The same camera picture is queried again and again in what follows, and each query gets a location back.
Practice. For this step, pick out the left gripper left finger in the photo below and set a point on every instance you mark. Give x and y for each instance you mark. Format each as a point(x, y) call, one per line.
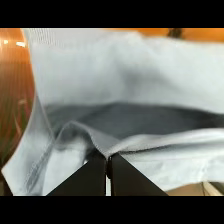
point(88, 180)

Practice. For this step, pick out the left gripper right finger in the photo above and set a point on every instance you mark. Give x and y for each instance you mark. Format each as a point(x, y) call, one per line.
point(131, 181)

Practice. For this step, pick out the light blue garment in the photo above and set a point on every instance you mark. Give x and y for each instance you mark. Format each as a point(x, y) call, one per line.
point(133, 76)

